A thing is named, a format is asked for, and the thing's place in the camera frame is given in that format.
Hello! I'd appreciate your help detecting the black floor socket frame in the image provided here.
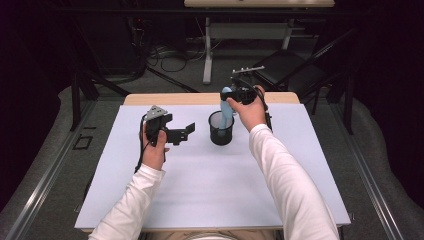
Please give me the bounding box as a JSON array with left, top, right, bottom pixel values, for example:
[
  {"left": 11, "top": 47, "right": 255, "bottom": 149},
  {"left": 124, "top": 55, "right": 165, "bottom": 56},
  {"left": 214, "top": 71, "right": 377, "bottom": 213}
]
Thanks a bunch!
[{"left": 72, "top": 134, "right": 94, "bottom": 151}]

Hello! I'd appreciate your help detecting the light blue hairbrush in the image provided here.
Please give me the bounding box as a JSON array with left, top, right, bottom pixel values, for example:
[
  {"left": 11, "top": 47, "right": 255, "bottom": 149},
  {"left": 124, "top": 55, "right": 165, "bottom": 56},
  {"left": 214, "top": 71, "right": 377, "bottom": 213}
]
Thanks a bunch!
[{"left": 218, "top": 86, "right": 235, "bottom": 138}]

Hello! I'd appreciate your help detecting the black folding chair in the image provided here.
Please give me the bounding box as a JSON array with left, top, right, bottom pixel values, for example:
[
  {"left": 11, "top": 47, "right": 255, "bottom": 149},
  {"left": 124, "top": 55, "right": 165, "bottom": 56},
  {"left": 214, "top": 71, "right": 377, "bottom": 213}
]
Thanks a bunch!
[{"left": 251, "top": 28, "right": 358, "bottom": 116}]

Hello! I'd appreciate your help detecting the person's right hand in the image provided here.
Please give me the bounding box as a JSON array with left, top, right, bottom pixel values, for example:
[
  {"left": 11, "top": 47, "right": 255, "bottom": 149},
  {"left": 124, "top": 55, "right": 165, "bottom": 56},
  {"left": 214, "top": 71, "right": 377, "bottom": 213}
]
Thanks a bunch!
[{"left": 227, "top": 85, "right": 268, "bottom": 133}]

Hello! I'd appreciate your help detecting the tangle of floor cables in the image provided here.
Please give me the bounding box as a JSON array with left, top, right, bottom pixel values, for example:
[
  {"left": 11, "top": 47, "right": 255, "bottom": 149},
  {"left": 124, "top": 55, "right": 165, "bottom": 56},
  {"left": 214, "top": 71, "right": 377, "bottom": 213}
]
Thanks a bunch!
[{"left": 146, "top": 36, "right": 209, "bottom": 93}]

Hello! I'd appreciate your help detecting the left hand-held gripper cable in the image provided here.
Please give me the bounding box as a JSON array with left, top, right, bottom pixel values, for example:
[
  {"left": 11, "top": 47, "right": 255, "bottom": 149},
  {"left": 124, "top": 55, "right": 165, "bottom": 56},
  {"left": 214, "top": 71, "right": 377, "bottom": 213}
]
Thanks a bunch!
[{"left": 134, "top": 113, "right": 149, "bottom": 174}]

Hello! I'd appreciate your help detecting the metal floor rail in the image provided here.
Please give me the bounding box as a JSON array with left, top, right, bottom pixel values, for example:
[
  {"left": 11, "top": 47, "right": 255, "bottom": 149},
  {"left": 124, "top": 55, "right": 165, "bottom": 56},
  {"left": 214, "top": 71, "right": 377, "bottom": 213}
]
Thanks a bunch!
[
  {"left": 328, "top": 103, "right": 404, "bottom": 240},
  {"left": 4, "top": 99, "right": 98, "bottom": 240}
]

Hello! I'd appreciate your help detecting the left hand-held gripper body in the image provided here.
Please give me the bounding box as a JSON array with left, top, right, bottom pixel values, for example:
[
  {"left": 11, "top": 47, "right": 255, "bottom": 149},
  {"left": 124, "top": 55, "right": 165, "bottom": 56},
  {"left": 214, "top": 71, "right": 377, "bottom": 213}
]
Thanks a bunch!
[{"left": 143, "top": 105, "right": 188, "bottom": 148}]

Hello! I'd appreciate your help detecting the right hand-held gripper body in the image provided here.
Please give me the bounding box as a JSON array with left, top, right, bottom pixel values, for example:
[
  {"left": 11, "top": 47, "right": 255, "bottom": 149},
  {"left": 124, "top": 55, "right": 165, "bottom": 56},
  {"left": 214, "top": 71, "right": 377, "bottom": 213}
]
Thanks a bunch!
[{"left": 230, "top": 65, "right": 266, "bottom": 106}]

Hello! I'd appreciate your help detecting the white table board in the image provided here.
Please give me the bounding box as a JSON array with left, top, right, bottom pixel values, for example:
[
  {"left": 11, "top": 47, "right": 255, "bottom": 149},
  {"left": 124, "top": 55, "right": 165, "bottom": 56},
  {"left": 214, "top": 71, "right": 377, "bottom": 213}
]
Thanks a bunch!
[{"left": 73, "top": 103, "right": 352, "bottom": 231}]

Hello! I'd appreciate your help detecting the person's left hand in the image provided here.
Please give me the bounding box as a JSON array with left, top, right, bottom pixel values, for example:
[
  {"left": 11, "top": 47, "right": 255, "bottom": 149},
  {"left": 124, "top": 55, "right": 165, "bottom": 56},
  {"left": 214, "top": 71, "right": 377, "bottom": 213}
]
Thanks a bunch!
[{"left": 139, "top": 122, "right": 171, "bottom": 171}]

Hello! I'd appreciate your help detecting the white-framed desk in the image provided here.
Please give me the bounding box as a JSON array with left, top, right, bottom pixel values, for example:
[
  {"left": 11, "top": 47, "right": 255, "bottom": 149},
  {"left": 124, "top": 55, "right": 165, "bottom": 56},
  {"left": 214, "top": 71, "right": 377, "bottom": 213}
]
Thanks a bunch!
[{"left": 183, "top": 0, "right": 336, "bottom": 85}]

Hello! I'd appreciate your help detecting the hand-held gripper cable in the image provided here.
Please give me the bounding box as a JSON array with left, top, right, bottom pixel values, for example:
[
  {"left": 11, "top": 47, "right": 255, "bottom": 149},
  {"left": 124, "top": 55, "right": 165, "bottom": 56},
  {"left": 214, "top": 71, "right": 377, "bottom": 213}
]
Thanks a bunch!
[
  {"left": 134, "top": 113, "right": 149, "bottom": 174},
  {"left": 239, "top": 78, "right": 274, "bottom": 133}
]

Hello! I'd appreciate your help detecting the black mesh cup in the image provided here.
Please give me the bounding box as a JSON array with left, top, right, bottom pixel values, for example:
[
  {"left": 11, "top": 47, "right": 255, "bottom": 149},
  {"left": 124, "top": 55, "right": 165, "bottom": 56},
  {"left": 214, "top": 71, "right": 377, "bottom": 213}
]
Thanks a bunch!
[{"left": 207, "top": 110, "right": 235, "bottom": 147}]

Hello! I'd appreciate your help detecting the right hand-held gripper cable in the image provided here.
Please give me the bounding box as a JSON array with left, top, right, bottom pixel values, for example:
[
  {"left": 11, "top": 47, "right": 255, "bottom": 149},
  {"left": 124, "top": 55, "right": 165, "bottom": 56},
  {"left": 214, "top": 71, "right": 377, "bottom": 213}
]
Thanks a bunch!
[{"left": 239, "top": 78, "right": 274, "bottom": 133}]

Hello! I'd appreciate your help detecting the black metal stand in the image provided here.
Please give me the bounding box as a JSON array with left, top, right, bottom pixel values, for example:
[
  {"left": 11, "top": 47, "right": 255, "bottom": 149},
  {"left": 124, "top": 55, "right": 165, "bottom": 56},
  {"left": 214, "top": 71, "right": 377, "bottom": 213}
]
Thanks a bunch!
[{"left": 69, "top": 71, "right": 131, "bottom": 132}]

